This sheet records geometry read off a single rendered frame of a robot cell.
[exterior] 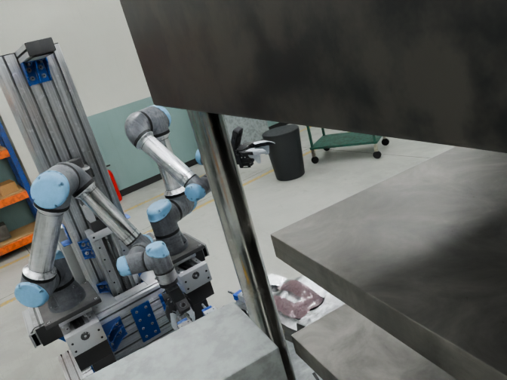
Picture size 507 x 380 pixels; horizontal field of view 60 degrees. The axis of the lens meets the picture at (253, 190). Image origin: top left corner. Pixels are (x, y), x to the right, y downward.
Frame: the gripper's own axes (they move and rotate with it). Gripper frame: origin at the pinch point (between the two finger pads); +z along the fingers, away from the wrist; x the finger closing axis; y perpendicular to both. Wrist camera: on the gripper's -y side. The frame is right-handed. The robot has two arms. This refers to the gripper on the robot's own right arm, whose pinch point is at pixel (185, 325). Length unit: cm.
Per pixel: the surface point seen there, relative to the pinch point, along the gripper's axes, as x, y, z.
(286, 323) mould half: -31.1, -24.2, 2.9
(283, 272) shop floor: -106, 140, 91
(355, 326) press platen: -20, -86, -39
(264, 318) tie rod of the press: -5, -78, -44
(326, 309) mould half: -44, -33, -1
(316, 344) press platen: -11, -85, -39
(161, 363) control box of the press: 17, -91, -57
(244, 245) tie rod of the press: -5, -78, -61
